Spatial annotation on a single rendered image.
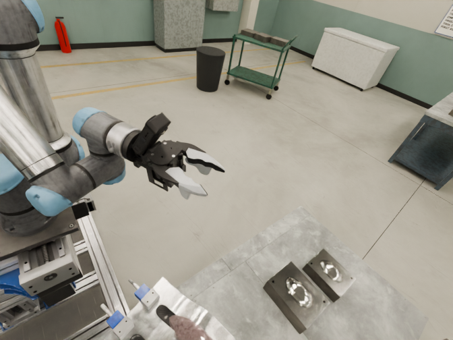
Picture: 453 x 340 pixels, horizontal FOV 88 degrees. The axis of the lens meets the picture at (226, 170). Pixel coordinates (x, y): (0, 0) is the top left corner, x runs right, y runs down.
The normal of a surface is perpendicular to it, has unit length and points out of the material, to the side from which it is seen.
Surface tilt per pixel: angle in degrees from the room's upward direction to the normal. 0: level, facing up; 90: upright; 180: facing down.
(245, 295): 0
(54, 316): 0
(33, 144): 48
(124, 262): 0
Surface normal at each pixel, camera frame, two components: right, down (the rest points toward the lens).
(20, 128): 0.79, -0.23
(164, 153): 0.11, -0.65
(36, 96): 0.75, 0.53
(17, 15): 0.89, 0.42
